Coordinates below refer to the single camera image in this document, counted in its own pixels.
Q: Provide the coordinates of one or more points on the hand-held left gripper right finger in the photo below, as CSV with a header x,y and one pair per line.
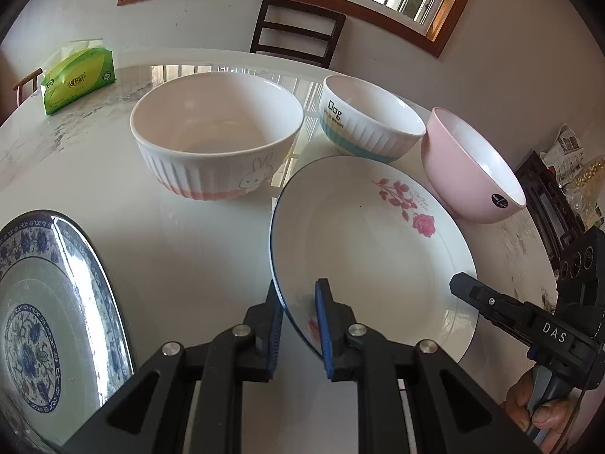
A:
x,y
324,331

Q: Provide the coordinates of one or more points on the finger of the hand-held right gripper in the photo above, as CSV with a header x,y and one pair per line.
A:
x,y
487,300

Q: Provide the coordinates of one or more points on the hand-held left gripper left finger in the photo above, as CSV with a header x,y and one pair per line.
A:
x,y
274,335

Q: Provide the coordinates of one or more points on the white plate with pink roses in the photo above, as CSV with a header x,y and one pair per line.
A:
x,y
378,265

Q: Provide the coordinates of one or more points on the pink bowl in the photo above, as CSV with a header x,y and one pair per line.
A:
x,y
449,175

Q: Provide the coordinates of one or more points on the white bowl with blue base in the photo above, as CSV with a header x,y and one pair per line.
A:
x,y
368,137

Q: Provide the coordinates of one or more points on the blue floral patterned plate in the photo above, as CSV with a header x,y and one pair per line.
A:
x,y
47,302

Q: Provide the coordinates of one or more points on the person's right hand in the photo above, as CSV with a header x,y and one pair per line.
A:
x,y
553,416

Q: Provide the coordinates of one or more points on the dark wooden cabinet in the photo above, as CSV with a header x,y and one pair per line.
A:
x,y
543,198

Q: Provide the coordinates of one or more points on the clear bag of yellow goods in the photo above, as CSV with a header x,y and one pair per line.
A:
x,y
588,175

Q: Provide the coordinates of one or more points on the folded newspaper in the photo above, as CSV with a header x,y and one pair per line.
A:
x,y
567,151

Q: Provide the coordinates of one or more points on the large white bowl with rabbit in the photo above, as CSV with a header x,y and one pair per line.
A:
x,y
212,170

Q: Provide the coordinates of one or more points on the dark wooden chair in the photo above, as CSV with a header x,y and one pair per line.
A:
x,y
307,9

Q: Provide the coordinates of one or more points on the green tissue pack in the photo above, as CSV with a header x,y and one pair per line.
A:
x,y
75,80

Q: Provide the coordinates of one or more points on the light brown wooden chair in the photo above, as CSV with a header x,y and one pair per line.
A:
x,y
28,78

